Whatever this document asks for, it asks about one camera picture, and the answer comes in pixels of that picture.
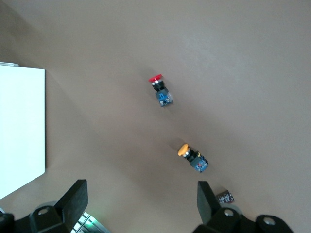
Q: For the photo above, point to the yellow push button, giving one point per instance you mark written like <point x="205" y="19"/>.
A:
<point x="193" y="157"/>

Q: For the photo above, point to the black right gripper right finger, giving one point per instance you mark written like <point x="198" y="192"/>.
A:
<point x="209" y="206"/>

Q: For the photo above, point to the red push button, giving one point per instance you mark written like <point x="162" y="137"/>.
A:
<point x="161" y="91"/>

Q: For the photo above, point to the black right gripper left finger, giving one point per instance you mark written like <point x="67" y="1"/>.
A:
<point x="70" y="201"/>

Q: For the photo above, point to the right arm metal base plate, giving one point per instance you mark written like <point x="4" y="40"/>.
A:
<point x="87" y="224"/>

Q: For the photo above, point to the small black contact block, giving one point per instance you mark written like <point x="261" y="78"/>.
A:
<point x="225" y="196"/>

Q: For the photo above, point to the white drawer cabinet shell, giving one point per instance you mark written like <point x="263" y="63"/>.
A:
<point x="22" y="126"/>

